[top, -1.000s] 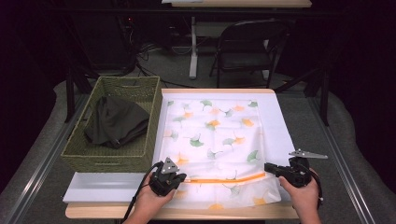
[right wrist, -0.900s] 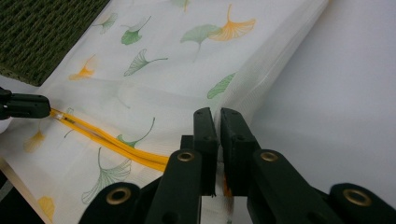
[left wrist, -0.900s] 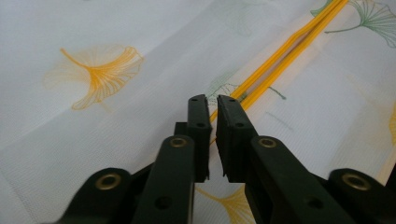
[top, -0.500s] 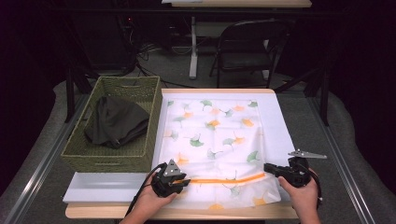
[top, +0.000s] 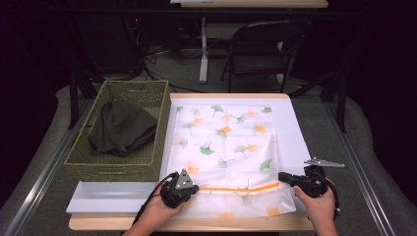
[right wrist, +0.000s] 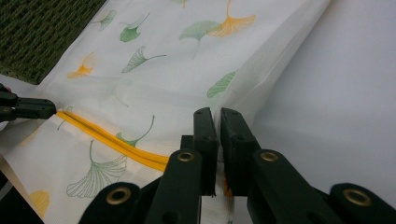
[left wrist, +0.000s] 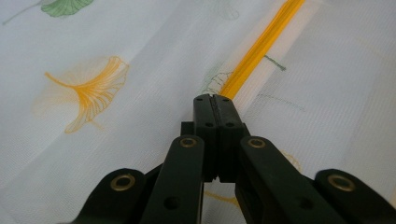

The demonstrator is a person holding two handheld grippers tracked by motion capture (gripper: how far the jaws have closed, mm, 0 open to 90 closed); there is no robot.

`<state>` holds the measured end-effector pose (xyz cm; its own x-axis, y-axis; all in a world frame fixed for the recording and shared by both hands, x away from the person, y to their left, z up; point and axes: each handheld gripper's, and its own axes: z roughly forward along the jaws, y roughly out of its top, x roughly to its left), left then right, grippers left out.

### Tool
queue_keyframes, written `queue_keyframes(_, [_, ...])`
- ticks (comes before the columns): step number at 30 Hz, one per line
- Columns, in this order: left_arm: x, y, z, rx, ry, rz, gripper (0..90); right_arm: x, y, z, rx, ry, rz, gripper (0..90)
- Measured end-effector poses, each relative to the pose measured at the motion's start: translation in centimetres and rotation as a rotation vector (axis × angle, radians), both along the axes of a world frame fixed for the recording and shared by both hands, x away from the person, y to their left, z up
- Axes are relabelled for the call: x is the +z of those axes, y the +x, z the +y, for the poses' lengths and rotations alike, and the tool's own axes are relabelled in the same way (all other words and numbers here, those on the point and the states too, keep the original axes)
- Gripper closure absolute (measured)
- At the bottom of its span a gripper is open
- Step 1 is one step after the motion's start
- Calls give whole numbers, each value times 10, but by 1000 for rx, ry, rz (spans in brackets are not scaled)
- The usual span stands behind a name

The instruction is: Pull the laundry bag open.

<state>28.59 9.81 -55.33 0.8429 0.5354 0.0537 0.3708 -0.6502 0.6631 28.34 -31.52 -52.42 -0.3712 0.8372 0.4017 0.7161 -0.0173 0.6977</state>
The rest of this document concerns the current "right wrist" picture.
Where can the green woven basket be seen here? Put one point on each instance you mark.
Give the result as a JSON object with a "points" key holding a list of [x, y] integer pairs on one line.
{"points": [[37, 34]]}

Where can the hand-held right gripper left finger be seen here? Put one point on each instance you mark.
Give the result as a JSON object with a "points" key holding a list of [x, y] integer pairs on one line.
{"points": [[205, 140]]}

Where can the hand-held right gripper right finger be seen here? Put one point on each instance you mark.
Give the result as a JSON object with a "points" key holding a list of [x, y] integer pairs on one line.
{"points": [[236, 146]]}

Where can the white leaf-print mesh laundry bag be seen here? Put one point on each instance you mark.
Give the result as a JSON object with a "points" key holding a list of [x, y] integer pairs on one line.
{"points": [[140, 87]]}

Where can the white board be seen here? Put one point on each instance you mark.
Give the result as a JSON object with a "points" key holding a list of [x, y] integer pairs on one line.
{"points": [[342, 77]]}

